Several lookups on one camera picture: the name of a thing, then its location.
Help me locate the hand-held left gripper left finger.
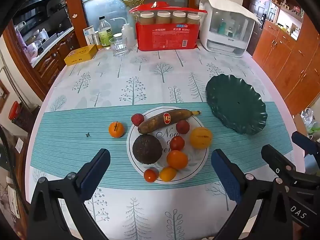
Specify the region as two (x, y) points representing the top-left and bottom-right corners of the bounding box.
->
(26, 148), (111, 240)

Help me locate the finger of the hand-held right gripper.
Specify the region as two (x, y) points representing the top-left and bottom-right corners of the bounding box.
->
(291, 131), (320, 158)
(261, 144), (298, 183)

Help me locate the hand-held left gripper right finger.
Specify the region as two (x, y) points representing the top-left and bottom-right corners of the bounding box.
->
(211, 149), (293, 240)

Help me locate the white printed plate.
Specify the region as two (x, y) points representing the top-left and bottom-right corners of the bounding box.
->
(126, 107), (210, 185)

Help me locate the yellow striped melon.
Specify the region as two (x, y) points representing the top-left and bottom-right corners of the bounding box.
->
(189, 127), (213, 150)

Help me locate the orange tangerine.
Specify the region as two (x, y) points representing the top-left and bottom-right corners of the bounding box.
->
(108, 121), (125, 138)

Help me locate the orange tomato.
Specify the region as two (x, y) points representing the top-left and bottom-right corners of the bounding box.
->
(166, 150), (188, 170)

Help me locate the small red tomato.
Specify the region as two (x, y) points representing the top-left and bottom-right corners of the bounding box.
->
(143, 169), (158, 183)

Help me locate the dark brown avocado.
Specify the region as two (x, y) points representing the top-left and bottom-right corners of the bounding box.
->
(132, 134), (163, 165)

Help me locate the small yellow tomato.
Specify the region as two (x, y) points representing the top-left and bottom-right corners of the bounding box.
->
(159, 167), (177, 182)

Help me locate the dark green scalloped plate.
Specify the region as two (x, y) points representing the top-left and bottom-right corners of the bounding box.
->
(205, 74), (268, 135)

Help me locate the brown spotted banana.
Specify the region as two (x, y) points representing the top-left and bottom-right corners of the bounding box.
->
(137, 109), (202, 134)

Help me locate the clear plastic bag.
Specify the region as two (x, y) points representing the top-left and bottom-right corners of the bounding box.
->
(300, 108), (320, 133)

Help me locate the red container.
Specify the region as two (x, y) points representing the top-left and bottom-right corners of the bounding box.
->
(9, 101), (20, 120)

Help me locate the tree print tablecloth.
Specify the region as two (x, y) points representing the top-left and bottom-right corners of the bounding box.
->
(25, 44), (310, 240)

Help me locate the wooden kitchen cabinet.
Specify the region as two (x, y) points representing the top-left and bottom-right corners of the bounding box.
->
(32, 31), (83, 83)

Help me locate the yellow flat box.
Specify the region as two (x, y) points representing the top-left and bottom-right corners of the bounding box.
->
(64, 44), (98, 66)

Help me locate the clear glass cup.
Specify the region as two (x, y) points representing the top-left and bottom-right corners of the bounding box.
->
(109, 36), (129, 57)

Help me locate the white carton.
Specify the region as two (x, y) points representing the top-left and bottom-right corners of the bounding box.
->
(83, 25), (95, 46)

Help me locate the green label plastic bottle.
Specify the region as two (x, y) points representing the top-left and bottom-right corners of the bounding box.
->
(98, 16), (114, 50)

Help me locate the white wash bottle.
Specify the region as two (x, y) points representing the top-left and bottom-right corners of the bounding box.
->
(110, 17), (135, 48)

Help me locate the white countertop appliance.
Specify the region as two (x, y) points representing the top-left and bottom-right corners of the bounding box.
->
(199, 0), (258, 58)

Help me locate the red paper cup package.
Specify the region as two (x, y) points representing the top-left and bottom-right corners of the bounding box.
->
(129, 1), (208, 52)

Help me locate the frosted glass door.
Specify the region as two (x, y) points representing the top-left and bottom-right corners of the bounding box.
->
(78, 0), (190, 34)

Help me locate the tall wooden wall cabinet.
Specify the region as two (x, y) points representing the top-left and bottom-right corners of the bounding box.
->
(252, 0), (320, 117)

